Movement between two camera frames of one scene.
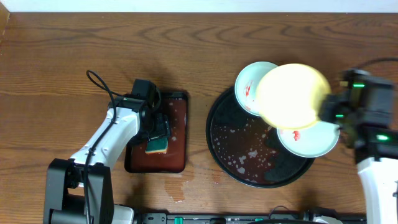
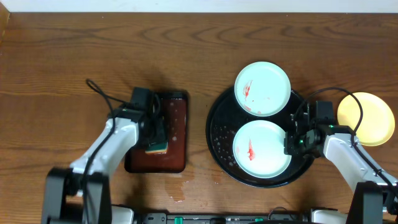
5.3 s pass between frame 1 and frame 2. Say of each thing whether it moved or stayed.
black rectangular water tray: stayed
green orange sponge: stayed
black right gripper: moved
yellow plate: moved
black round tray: stayed
